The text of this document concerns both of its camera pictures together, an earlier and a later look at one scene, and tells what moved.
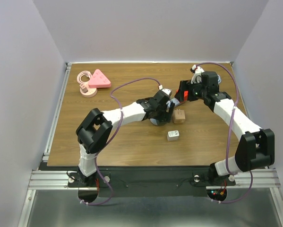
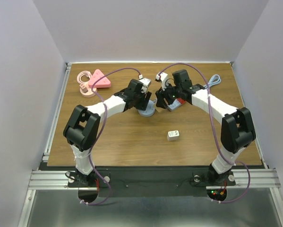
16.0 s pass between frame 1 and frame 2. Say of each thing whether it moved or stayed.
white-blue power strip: stayed
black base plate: stayed
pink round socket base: stayed
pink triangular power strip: stayed
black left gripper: moved
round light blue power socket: moved
